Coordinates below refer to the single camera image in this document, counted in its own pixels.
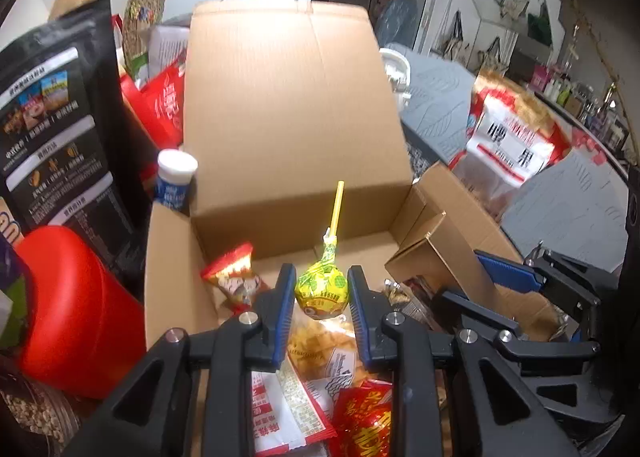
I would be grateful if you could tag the large red white nut bag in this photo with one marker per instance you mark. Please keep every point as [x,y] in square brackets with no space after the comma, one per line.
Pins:
[510,142]

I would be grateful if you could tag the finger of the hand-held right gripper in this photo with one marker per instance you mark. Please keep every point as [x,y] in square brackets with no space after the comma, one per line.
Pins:
[505,271]
[480,309]

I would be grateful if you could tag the row of cosmetic bottles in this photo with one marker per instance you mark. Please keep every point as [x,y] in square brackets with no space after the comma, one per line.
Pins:
[585,97]

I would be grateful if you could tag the yellow green lollipop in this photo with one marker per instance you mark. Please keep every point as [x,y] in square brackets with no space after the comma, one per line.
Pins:
[322,289]

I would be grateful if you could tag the jar of beans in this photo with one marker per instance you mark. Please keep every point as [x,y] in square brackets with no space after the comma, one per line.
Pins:
[30,407]

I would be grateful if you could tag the white printed paper box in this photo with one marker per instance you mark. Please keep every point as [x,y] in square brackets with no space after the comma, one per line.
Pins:
[167,44]

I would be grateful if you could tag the red gold snack packet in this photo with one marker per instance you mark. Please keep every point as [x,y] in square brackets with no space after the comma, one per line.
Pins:
[365,422]

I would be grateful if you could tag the blue white tube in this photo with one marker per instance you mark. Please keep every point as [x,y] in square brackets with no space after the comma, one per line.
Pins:
[175,179]

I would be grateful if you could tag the black stand-up pouch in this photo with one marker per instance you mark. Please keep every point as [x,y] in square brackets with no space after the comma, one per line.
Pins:
[55,127]

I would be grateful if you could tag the red foil bag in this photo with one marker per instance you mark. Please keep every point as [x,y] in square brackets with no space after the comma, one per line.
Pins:
[165,102]

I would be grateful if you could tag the small red snack packet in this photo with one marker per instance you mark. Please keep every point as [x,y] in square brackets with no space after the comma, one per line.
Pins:
[235,282]

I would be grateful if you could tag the brown cardboard box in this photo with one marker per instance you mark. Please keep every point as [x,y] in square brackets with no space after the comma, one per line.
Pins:
[290,112]

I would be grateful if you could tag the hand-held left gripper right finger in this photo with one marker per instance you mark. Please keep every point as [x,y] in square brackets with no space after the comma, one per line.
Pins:
[361,322]

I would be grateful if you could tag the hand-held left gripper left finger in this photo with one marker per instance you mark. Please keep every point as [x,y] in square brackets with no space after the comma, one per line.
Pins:
[282,322]

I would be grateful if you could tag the red canister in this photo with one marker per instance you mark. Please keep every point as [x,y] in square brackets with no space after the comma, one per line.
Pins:
[70,312]

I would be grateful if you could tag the yellow chips packet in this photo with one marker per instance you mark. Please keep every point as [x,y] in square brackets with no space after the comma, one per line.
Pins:
[320,352]

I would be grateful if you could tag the pink ribbon bow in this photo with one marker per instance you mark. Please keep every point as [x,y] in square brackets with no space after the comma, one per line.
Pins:
[595,147]

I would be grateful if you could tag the grey sofa cushion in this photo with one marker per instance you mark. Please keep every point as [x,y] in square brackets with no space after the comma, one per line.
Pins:
[565,212]
[440,97]

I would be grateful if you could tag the woven round fan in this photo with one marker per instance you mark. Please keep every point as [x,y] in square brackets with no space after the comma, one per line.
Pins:
[145,12]

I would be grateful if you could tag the red white snack packet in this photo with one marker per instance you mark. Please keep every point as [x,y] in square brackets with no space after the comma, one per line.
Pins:
[285,402]

